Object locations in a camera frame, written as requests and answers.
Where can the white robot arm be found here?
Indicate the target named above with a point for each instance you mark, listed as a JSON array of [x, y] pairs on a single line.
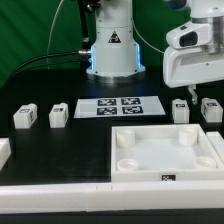
[[115, 55]]

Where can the paper sheet with markers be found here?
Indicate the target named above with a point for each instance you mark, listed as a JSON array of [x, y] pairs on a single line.
[[119, 107]]

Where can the white square tabletop part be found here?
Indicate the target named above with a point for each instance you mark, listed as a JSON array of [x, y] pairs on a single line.
[[180, 152]]

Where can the white front rail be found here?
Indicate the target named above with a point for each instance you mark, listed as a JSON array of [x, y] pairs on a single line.
[[91, 197]]

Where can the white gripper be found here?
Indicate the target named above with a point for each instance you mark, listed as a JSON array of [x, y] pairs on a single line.
[[196, 49]]

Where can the white left rail block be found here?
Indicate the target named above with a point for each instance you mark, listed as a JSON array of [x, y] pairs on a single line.
[[5, 151]]

